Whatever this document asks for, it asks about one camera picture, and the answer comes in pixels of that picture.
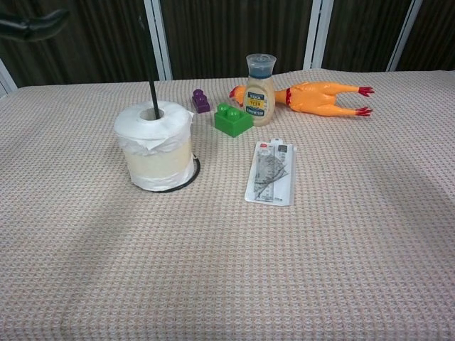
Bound black wire ring tool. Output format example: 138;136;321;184
139;16;202;195

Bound white toilet paper roll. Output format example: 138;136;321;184
114;100;196;193

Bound beige woven fringed tablecloth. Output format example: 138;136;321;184
0;68;455;341

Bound orange rubber chicken toy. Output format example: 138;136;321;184
228;81;375;119

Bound purple toy building block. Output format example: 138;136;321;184
191;88;211;114

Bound green toy building block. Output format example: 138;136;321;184
213;102;255;139

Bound mayonnaise squeeze bottle blue cap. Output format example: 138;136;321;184
242;53;277;128

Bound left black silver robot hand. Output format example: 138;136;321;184
0;9;70;42

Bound white partition post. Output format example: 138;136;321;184
386;0;424;72
0;58;18;97
143;0;174;81
304;0;336;71

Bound packaged ruler set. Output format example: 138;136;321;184
244;136;298;207

